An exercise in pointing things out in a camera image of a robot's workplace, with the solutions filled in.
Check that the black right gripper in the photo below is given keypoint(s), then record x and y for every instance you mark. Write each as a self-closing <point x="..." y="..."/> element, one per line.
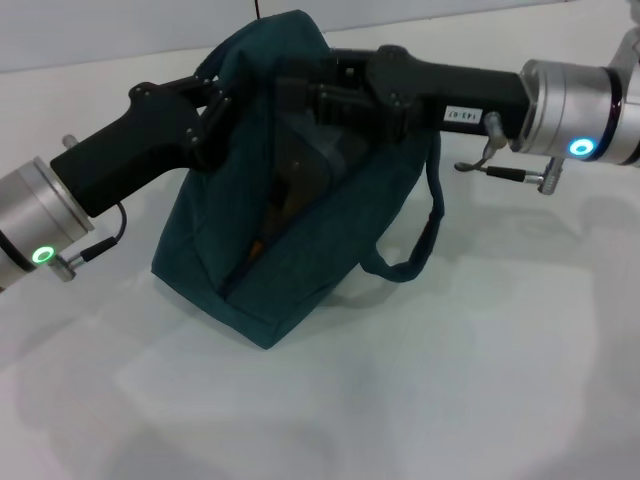
<point x="450" y="90"/>

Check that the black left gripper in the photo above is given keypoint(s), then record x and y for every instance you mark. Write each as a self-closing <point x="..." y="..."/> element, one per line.
<point x="130" y="145"/>

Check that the teal fabric tote bag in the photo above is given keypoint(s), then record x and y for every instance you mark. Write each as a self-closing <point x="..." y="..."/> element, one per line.
<point x="300" y="250"/>

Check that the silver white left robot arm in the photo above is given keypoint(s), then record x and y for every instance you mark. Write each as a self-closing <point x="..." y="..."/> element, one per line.
<point x="35" y="225"/>

